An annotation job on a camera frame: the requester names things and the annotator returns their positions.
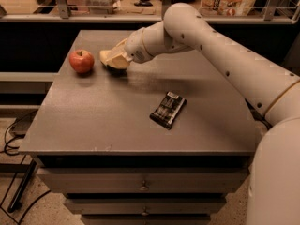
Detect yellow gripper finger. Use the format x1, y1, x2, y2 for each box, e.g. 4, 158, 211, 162
108, 38, 128, 57
106, 55, 130, 69

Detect yellow sponge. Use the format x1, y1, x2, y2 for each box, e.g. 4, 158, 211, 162
99, 50, 117, 68

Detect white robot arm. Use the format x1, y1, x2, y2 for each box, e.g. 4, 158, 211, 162
100, 3, 300, 225

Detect red apple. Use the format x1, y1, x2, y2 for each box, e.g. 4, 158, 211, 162
68, 49, 95, 74

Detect black snack wrapper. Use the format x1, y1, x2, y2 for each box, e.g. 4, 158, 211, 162
149, 91, 187, 130

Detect grey drawer cabinet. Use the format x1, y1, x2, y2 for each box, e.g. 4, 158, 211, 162
19, 30, 269, 225

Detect top drawer with knob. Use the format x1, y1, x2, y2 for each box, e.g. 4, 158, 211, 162
37, 168, 248, 194

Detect drawer with knob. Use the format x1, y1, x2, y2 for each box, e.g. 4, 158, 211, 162
37, 168, 248, 194
65, 198, 226, 216

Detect black metal stand leg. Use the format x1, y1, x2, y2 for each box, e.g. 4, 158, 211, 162
7, 160, 37, 213

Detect black cables on left floor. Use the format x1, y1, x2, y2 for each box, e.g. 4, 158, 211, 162
0, 110, 53, 225

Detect metal railing frame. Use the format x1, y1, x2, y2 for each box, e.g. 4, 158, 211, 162
0, 0, 300, 24

